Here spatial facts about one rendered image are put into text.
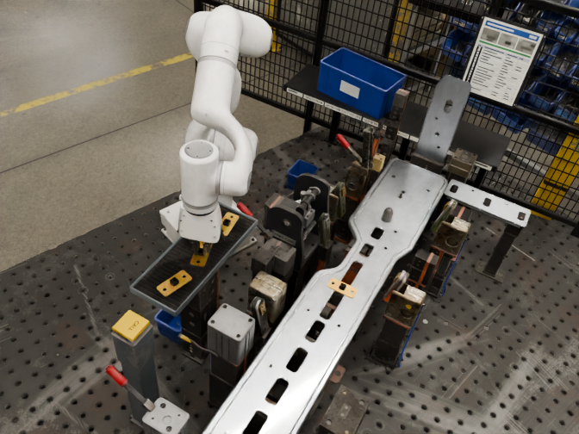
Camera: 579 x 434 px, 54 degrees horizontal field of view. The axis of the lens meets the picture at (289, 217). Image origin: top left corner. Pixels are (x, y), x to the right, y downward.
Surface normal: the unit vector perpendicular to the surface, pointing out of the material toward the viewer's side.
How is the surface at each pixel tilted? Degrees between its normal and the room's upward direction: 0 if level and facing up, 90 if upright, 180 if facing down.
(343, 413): 0
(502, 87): 90
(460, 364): 0
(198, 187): 90
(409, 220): 0
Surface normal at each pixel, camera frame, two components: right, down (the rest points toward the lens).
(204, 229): -0.17, 0.69
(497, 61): -0.48, 0.59
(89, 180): 0.09, -0.70
